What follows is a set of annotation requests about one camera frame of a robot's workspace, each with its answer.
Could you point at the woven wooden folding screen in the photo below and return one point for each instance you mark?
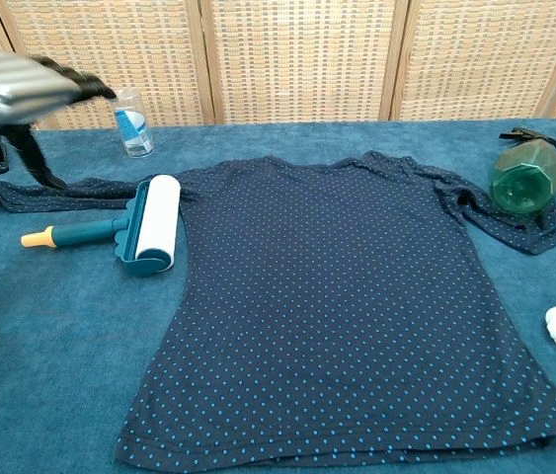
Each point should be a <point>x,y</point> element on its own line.
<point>302,59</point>

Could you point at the navy polka dot shirt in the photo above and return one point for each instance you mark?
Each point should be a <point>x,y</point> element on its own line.
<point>337,306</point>

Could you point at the blue table cover cloth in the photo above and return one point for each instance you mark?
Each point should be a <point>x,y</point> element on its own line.
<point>60,345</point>

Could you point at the clear cylinder blue label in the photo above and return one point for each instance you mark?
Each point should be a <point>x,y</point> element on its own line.
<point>133,126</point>

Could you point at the green spray bottle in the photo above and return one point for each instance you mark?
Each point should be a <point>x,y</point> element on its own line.
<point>527,178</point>

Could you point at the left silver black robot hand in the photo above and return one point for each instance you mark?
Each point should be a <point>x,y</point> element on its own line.
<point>16,84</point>

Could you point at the teal white lint roller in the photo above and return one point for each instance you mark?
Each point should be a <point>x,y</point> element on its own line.
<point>156,222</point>

